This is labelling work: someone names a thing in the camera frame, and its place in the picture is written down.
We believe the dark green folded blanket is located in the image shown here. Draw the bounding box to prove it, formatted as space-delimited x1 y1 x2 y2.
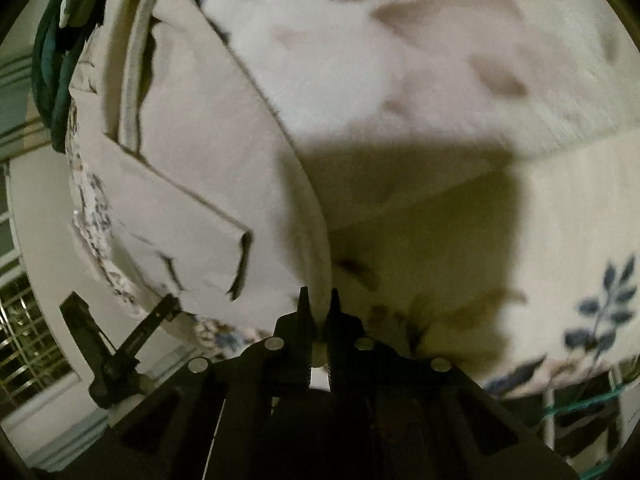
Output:
32 0 105 154

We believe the beige long sleeve shirt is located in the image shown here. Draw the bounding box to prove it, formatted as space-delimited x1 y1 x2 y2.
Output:
70 0 332 330

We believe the teal plastic basket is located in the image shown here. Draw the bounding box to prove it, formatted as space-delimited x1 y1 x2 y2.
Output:
534 358 639 479

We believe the green grey curtain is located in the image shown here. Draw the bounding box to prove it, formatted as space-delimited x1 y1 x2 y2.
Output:
0 48 51 162

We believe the window metal grille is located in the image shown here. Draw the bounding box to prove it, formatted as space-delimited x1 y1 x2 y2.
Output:
0 274 72 418

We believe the floral bed sheet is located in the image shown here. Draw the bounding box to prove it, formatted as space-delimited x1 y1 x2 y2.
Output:
67 0 639 396

